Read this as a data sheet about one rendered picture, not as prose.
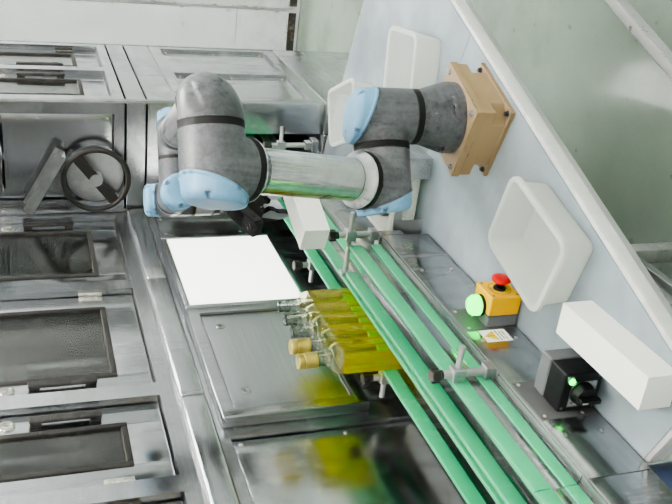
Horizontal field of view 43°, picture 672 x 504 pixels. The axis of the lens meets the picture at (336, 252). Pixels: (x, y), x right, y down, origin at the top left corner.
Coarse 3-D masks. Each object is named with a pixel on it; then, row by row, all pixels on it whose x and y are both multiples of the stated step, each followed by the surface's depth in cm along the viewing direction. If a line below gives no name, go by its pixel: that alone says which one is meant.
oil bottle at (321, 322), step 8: (352, 312) 200; (360, 312) 201; (320, 320) 196; (328, 320) 196; (336, 320) 196; (344, 320) 196; (352, 320) 197; (360, 320) 197; (368, 320) 198; (320, 328) 194
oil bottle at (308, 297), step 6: (342, 288) 211; (300, 294) 207; (306, 294) 206; (312, 294) 206; (318, 294) 207; (324, 294) 207; (330, 294) 207; (336, 294) 208; (342, 294) 208; (348, 294) 208; (300, 300) 205; (306, 300) 204; (312, 300) 204; (318, 300) 204; (324, 300) 205; (330, 300) 205; (336, 300) 206; (342, 300) 206; (348, 300) 207; (300, 306) 205; (306, 306) 204; (300, 312) 205
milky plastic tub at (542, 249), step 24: (504, 192) 166; (528, 192) 158; (552, 192) 163; (504, 216) 169; (528, 216) 170; (552, 216) 156; (504, 240) 172; (528, 240) 172; (552, 240) 164; (576, 240) 152; (504, 264) 167; (528, 264) 168; (552, 264) 164; (576, 264) 153; (528, 288) 163; (552, 288) 156
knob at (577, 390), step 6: (582, 384) 149; (588, 384) 149; (576, 390) 149; (582, 390) 148; (588, 390) 148; (594, 390) 148; (570, 396) 150; (576, 396) 148; (582, 396) 148; (588, 396) 148; (594, 396) 149; (576, 402) 148; (582, 402) 147; (588, 402) 147; (594, 402) 148; (600, 402) 148
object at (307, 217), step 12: (288, 204) 204; (300, 204) 198; (312, 204) 199; (300, 216) 195; (312, 216) 196; (324, 216) 197; (300, 228) 195; (312, 228) 193; (324, 228) 194; (300, 240) 196; (312, 240) 195; (324, 240) 196
